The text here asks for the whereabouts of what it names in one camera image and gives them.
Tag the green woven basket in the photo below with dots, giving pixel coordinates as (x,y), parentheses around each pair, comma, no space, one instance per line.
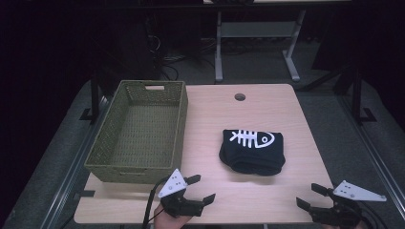
(143,133)

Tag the person's left hand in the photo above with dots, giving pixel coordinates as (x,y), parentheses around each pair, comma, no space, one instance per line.
(167,221)

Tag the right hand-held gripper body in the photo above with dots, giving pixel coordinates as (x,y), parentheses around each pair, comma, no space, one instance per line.
(345,206)

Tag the person's right hand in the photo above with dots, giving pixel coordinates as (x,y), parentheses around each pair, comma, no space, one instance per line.
(363,225)

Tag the aluminium floor rail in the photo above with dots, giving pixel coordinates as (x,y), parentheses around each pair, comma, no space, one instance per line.
(73,168)
(372,152)

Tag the black metal stand post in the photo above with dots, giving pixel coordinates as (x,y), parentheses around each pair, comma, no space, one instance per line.
(94,95)
(357,95)

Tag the white metal desk frame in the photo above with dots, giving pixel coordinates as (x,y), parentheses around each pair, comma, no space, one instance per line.
(219,47)

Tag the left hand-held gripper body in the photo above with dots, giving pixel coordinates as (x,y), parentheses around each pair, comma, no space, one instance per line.
(173,186)

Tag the black fishbone print garment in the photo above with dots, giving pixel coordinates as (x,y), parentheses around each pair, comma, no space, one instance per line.
(251,156)

